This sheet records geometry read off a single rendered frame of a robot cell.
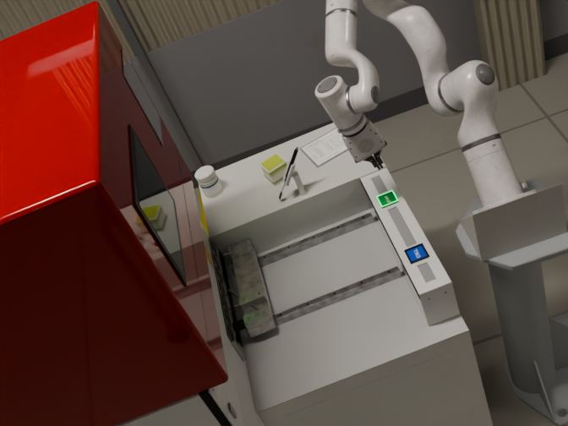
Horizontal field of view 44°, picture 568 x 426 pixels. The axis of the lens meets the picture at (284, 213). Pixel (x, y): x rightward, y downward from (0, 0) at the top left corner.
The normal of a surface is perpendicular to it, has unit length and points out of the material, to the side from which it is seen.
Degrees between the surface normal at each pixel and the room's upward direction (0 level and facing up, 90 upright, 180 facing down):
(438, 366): 90
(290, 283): 0
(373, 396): 90
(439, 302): 90
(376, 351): 0
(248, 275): 0
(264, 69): 90
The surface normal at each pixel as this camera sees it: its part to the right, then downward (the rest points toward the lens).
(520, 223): 0.15, 0.62
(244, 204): -0.32, -0.71
